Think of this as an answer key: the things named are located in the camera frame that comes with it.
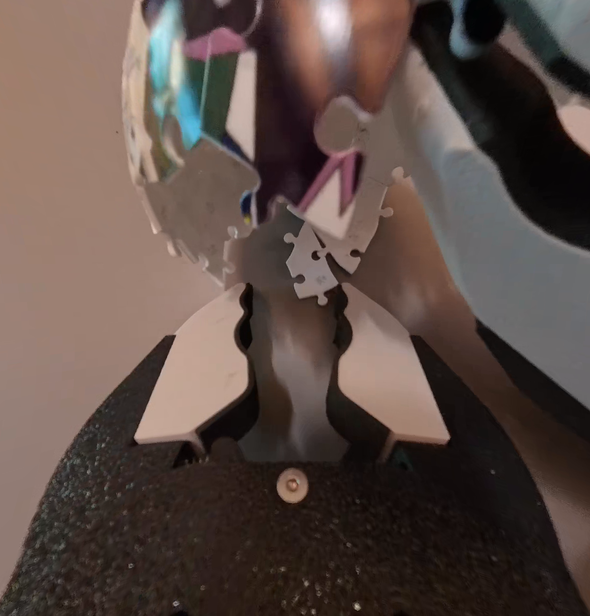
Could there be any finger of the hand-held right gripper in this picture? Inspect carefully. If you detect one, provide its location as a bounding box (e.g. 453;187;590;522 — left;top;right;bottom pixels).
448;0;590;99
385;18;590;401

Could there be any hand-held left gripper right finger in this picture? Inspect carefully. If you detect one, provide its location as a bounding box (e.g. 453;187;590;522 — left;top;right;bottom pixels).
327;282;451;461

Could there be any partly built puzzle ball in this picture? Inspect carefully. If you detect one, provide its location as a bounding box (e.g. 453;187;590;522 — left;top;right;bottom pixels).
122;0;412;289

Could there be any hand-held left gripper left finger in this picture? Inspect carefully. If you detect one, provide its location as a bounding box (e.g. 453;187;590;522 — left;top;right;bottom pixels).
133;283;260;456

